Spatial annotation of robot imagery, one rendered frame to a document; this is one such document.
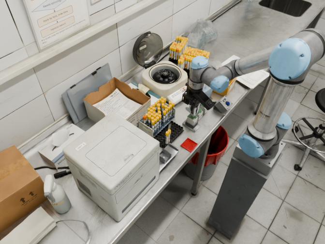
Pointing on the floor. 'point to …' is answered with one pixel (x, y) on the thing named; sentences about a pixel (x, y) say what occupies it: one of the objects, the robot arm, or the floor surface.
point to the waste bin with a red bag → (218, 142)
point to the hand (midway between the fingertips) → (195, 115)
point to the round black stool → (311, 144)
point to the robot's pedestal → (236, 196)
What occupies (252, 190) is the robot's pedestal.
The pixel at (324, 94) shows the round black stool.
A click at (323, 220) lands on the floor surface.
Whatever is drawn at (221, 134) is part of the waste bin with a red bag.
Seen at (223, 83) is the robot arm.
